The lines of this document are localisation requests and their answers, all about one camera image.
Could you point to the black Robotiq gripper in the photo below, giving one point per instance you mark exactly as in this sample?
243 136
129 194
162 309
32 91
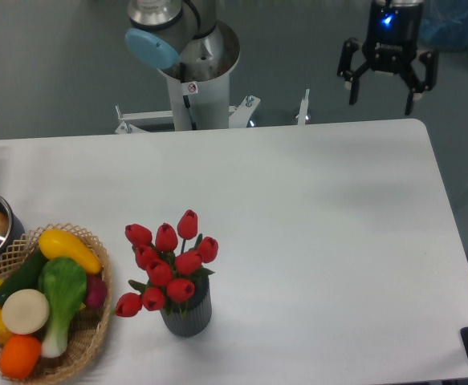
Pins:
392 38

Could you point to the red tulip bouquet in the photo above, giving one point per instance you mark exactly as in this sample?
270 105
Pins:
174 259

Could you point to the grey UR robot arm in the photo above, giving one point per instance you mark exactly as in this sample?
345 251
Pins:
183 38

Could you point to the dark grey ribbed vase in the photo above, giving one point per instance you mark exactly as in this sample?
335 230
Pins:
192 317

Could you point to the blue plastic bag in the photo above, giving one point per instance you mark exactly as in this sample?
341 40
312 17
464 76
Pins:
444 25

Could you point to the purple red onion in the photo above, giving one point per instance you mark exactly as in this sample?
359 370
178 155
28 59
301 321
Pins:
97 292

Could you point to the yellow squash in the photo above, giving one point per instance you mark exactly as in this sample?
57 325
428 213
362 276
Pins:
55 243

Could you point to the green bok choy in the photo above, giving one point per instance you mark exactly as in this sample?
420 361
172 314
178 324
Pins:
63 282

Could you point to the woven wicker basket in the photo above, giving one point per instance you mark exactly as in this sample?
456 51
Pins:
87 329

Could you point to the green cucumber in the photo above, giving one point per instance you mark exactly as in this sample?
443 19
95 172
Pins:
24 277

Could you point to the white round radish slice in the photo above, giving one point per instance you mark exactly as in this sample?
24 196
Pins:
25 311

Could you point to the orange fruit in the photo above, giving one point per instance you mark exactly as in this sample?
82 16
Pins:
19 356

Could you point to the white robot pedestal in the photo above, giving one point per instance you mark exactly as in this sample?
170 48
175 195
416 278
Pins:
197 105

